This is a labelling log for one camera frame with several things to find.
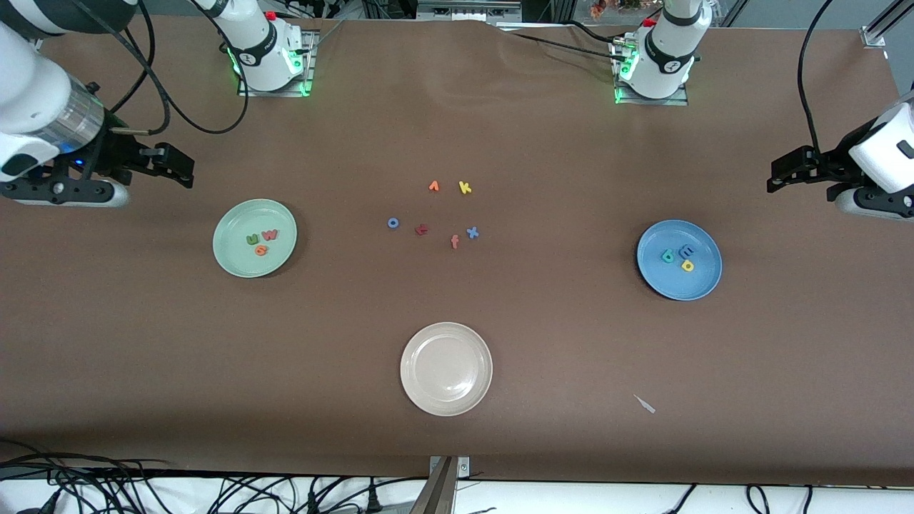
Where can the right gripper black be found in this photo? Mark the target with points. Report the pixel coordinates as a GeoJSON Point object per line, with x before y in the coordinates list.
{"type": "Point", "coordinates": [114, 151]}

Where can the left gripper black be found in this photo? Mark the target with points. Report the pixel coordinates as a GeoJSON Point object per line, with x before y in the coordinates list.
{"type": "Point", "coordinates": [830, 165]}

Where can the pink foam letter w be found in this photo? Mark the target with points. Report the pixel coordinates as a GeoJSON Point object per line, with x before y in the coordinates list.
{"type": "Point", "coordinates": [270, 235]}

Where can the blue foam letter E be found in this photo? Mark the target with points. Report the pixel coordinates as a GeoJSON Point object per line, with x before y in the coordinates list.
{"type": "Point", "coordinates": [685, 251]}

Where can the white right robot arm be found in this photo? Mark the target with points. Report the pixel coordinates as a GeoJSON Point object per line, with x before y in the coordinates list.
{"type": "Point", "coordinates": [36, 93]}

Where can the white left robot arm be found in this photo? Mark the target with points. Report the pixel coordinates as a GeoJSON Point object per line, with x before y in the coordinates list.
{"type": "Point", "coordinates": [668, 64]}

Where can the green plate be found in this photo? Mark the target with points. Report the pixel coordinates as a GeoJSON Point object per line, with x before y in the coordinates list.
{"type": "Point", "coordinates": [235, 257]}

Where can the blue plate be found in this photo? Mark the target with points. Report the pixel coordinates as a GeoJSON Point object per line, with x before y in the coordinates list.
{"type": "Point", "coordinates": [678, 285]}

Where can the brown table cover sheet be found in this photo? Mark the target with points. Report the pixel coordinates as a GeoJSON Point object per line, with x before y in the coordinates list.
{"type": "Point", "coordinates": [143, 343]}

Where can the orange artificial flowers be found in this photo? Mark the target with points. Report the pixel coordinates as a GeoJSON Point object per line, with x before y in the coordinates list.
{"type": "Point", "coordinates": [614, 7]}

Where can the dark red foam letter z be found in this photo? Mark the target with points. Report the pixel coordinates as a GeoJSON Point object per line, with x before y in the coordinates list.
{"type": "Point", "coordinates": [421, 229]}

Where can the small grey tape scrap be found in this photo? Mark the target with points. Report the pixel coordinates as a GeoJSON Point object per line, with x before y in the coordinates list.
{"type": "Point", "coordinates": [645, 405]}

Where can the grey background box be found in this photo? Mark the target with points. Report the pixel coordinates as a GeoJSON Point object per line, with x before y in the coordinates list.
{"type": "Point", "coordinates": [464, 8]}

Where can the beige plate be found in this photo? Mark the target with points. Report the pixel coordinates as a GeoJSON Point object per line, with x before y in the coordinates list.
{"type": "Point", "coordinates": [446, 369]}

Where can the aluminium frame corner profile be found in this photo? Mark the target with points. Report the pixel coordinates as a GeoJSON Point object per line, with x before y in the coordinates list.
{"type": "Point", "coordinates": [882, 25]}

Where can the small metal clamp bracket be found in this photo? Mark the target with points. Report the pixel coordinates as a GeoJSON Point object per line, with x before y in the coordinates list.
{"type": "Point", "coordinates": [463, 467]}

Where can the grey metal post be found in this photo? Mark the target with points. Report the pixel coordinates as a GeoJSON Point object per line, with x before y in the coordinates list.
{"type": "Point", "coordinates": [435, 492]}

